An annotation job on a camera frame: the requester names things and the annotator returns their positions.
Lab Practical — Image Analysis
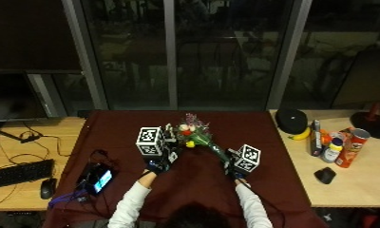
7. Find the person's left hand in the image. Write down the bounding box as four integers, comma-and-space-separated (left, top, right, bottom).
143, 139, 180, 176

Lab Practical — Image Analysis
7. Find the person's right hand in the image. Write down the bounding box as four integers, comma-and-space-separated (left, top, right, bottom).
223, 147, 251, 181

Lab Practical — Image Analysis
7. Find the flower bouquet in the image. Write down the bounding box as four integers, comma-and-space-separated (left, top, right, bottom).
174, 112, 232, 163

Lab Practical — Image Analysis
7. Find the white marker cube on right glove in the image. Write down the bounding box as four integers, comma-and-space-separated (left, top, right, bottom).
234, 143, 263, 174

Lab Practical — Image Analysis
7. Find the white marker cube on glove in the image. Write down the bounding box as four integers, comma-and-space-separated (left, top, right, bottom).
135, 126, 166, 157
234, 143, 263, 174

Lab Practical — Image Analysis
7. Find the white marker cube on left glove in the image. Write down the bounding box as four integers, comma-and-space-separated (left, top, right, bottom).
135, 126, 166, 157

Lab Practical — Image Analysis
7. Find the dark red tablecloth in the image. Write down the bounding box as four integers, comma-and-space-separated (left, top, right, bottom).
41, 109, 330, 228

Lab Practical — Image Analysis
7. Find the black device with lit screen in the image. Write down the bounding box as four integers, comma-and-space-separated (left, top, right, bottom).
75, 161, 115, 196

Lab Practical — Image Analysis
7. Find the the person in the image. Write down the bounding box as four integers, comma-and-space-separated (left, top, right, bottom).
107, 170, 275, 228

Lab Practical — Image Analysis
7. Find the yellow banana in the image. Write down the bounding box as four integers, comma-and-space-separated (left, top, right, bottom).
288, 126, 314, 142

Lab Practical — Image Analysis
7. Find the black round cap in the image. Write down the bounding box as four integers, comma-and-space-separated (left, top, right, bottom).
275, 107, 310, 135

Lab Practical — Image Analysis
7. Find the dark rectangular box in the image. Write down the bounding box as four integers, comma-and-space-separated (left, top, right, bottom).
310, 119, 324, 158

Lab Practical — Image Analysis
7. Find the black ergonomic mouse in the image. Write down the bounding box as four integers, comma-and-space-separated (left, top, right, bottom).
314, 166, 339, 185

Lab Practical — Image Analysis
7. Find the orange snack packet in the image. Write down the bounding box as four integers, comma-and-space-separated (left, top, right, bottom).
319, 128, 336, 146

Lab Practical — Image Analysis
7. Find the white bottle with yellow cap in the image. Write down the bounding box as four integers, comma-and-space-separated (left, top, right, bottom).
320, 137, 344, 164

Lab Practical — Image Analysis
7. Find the black computer mouse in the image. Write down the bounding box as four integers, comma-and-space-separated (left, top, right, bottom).
39, 178, 59, 200

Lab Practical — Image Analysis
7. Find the red chip can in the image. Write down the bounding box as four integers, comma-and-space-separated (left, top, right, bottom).
335, 127, 372, 169

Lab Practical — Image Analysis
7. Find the black keyboard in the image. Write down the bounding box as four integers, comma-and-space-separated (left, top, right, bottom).
0, 159, 57, 190

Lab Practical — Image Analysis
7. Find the dark monitor with red stand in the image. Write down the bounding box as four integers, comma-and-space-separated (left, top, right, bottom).
331, 44, 380, 141

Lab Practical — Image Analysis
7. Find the black monitor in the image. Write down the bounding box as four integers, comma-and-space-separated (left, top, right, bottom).
0, 69, 50, 123

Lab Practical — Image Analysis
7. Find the purple strap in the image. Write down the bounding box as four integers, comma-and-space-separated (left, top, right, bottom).
47, 189, 90, 209

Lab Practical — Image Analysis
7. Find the black cable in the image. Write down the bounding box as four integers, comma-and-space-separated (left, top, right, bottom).
0, 120, 74, 208

